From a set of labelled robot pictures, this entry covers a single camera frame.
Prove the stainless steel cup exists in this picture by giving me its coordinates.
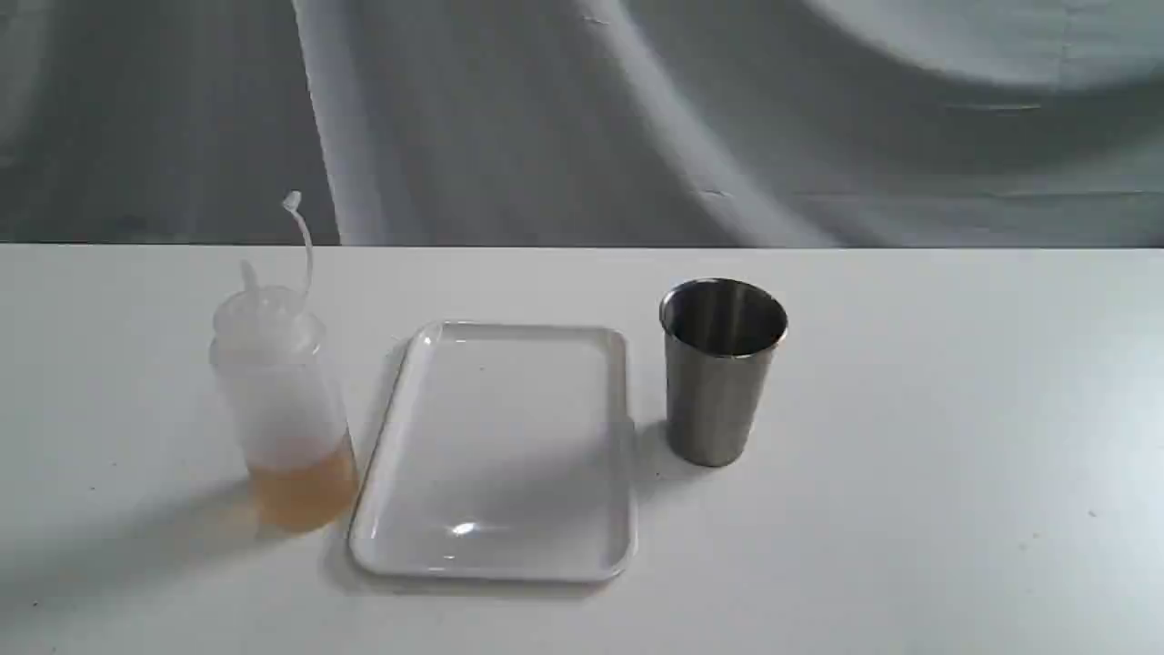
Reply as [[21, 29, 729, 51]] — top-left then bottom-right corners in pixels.
[[658, 277, 789, 468]]

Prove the grey backdrop cloth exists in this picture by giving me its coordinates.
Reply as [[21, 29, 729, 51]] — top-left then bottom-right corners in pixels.
[[3, 1, 1161, 248]]

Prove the translucent squeeze bottle amber liquid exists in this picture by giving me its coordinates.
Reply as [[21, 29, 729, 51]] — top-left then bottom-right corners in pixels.
[[208, 190, 360, 534]]

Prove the white rectangular plastic tray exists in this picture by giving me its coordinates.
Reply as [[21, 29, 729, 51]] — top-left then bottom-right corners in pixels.
[[346, 322, 637, 584]]

